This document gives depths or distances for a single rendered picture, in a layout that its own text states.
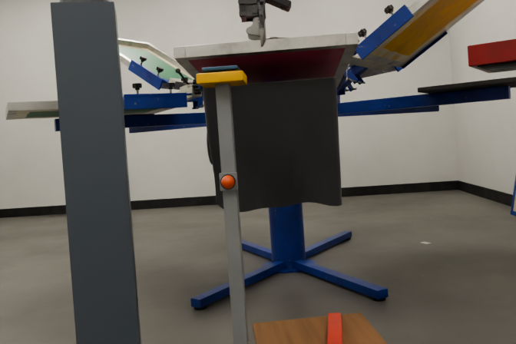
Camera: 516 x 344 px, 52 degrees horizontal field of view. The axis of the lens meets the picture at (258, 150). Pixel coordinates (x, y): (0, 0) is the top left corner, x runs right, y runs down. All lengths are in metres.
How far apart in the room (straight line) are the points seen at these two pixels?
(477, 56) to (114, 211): 1.65
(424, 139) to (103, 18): 5.32
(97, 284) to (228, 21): 5.22
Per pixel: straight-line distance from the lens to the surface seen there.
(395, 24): 2.54
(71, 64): 1.66
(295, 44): 1.70
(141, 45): 4.14
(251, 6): 1.72
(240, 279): 1.54
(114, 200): 1.64
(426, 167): 6.61
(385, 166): 6.51
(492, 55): 2.49
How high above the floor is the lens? 0.76
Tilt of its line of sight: 1 degrees down
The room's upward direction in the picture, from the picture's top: 4 degrees counter-clockwise
